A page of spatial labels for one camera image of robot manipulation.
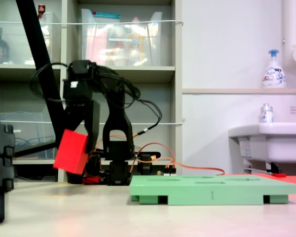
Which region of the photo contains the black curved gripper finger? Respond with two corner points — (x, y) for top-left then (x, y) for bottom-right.
(63, 105), (86, 133)

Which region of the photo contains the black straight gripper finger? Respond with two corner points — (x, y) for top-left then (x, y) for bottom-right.
(84, 99), (101, 154)

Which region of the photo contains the red square block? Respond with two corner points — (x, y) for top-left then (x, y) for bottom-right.
(52, 128), (90, 176)

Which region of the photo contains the clear bin with supplies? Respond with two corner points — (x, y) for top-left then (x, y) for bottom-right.
(80, 8), (163, 67)

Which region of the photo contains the clear plastic container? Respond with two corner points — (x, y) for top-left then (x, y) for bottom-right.
(0, 12), (54, 65)

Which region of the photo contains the dark glass bottle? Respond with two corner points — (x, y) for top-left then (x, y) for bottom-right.
(0, 27), (10, 64)

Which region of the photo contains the notched black stack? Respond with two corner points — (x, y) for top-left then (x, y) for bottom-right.
(0, 123), (16, 224)

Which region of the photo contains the grey shelf unit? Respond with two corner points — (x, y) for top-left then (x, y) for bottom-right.
(0, 0), (183, 183)

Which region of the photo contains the green shape sorting board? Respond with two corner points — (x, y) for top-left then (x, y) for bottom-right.
(129, 174), (296, 206)

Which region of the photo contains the small clear sanitiser bottle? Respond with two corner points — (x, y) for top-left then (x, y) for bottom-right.
(259, 103), (274, 123)

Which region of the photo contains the white foam soap bottle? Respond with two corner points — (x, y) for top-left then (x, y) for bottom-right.
(262, 49), (287, 89)

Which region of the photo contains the white sink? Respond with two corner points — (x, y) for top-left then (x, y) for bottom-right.
(228, 122), (296, 173)

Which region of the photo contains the clear box with blue cable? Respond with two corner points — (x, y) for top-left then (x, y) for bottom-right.
(0, 112), (56, 160)

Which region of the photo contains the black looped cable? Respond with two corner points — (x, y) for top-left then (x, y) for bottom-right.
(123, 97), (163, 136)

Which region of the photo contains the white shelf guard wire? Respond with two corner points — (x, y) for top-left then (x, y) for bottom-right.
(0, 20), (185, 26)
(0, 118), (185, 125)

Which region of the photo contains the circuit board with wires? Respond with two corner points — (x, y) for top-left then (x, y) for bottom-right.
(156, 169), (178, 177)

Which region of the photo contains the orange looped wire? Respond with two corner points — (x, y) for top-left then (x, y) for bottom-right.
(93, 134), (226, 176)

